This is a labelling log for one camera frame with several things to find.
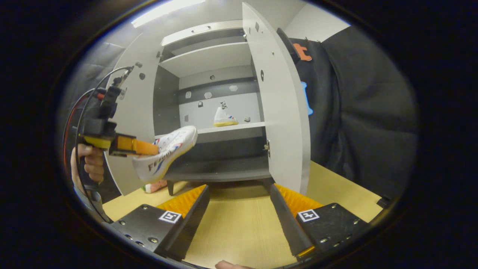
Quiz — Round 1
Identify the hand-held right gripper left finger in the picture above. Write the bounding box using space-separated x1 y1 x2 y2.
111 184 211 262

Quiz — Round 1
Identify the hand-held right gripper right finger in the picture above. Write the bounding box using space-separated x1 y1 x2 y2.
269 183 372 263

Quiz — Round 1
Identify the white shoe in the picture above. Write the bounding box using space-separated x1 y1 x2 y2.
213 106 239 128
132 125 199 184

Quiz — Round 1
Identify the white cabinet door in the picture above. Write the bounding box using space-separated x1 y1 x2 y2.
242 2 311 195
105 33 167 197

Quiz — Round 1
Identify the white shoe cabinet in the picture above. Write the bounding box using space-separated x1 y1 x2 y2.
153 21 273 197

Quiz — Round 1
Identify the watermelon slice toy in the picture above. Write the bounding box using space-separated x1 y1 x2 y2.
143 179 169 194

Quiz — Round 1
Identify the black backdrop cloth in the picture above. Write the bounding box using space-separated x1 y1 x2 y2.
56 26 419 204

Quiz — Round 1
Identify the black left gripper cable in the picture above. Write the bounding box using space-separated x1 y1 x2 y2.
74 66 134 224

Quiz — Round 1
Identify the red left gripper cable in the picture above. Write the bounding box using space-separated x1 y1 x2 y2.
63 93 101 165

